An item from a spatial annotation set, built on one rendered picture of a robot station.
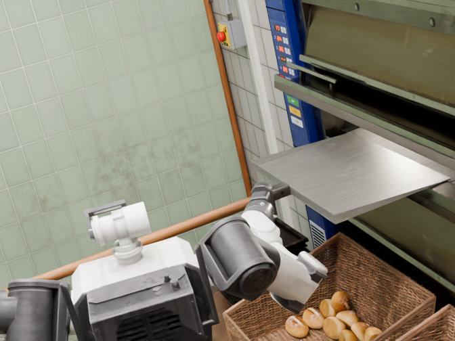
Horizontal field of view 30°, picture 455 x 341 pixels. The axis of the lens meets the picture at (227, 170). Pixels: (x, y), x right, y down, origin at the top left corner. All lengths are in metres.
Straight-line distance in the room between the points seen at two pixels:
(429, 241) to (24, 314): 1.19
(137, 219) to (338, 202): 0.78
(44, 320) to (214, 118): 2.04
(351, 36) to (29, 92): 1.44
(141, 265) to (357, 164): 1.00
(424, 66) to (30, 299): 1.10
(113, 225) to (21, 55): 1.77
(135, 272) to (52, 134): 1.82
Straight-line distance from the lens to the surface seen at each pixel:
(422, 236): 2.46
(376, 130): 2.15
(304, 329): 2.85
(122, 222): 1.71
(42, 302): 1.75
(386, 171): 2.47
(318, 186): 2.45
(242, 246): 1.72
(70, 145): 3.50
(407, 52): 2.23
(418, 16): 2.13
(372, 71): 2.37
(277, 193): 2.41
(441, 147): 1.92
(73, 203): 3.57
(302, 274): 1.89
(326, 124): 2.82
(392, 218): 2.59
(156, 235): 2.32
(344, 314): 2.83
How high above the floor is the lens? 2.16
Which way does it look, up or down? 21 degrees down
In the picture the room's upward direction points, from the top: 13 degrees counter-clockwise
